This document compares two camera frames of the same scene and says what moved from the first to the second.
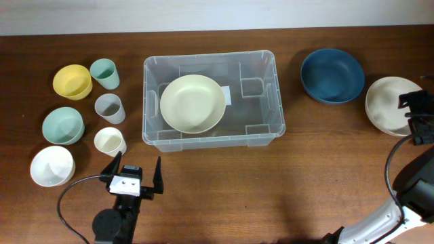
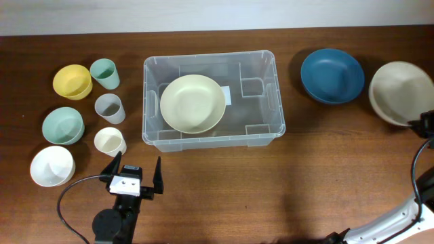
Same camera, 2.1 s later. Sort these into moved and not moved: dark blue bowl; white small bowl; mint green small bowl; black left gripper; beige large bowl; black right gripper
Moved: beige large bowl; black right gripper
Not moved: white small bowl; dark blue bowl; black left gripper; mint green small bowl
